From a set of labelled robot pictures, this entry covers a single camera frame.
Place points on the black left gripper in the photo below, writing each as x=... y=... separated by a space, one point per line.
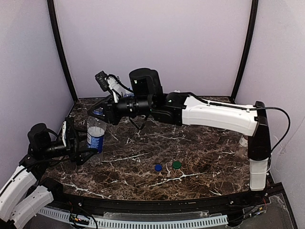
x=72 y=140

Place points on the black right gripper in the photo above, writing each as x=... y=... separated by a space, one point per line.
x=108 y=109

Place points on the blue cap blue label bottle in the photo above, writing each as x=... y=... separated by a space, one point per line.
x=96 y=129

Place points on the green bottle cap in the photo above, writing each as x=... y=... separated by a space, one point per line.
x=177 y=165

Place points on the brown drink bottle white label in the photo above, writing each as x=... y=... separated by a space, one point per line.
x=243 y=141

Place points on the Pocari Sweat clear bottle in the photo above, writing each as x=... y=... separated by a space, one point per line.
x=128 y=92

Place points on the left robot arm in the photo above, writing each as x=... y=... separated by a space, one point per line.
x=26 y=192

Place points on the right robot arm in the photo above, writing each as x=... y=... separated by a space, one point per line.
x=148 y=99

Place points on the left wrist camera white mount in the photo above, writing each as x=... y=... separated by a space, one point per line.
x=63 y=133

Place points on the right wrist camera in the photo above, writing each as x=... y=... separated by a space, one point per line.
x=101 y=79

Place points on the black left corner post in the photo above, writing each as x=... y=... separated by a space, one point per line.
x=60 y=49

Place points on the black corner post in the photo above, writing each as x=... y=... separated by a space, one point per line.
x=60 y=49
x=246 y=49

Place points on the black table front rail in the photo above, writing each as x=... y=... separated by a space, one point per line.
x=220 y=204

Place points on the white slotted cable duct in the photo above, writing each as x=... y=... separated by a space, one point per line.
x=192 y=220

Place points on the black right corner post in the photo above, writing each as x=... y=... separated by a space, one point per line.
x=246 y=49

